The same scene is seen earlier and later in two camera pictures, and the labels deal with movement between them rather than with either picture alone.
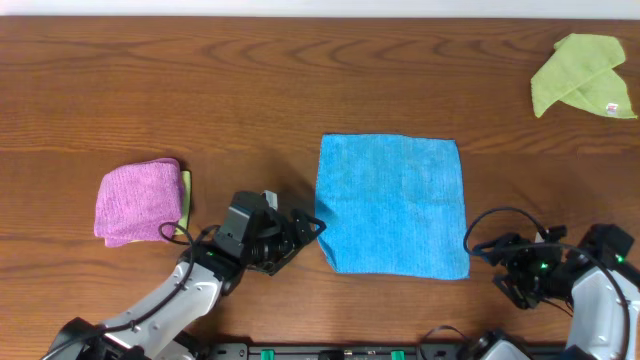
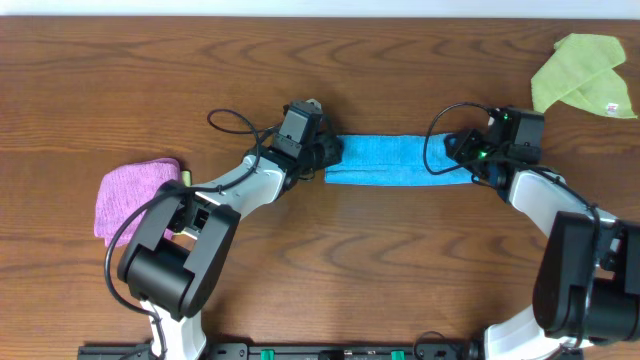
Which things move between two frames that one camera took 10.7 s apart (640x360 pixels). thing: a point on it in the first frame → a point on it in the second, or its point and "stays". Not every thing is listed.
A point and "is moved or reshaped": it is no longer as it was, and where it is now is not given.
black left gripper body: (288, 240) → (327, 149)
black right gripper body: (530, 278) → (470, 149)
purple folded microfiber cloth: (135, 199) stays
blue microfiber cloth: (392, 205) is moved or reshaped
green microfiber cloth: (581, 71) stays
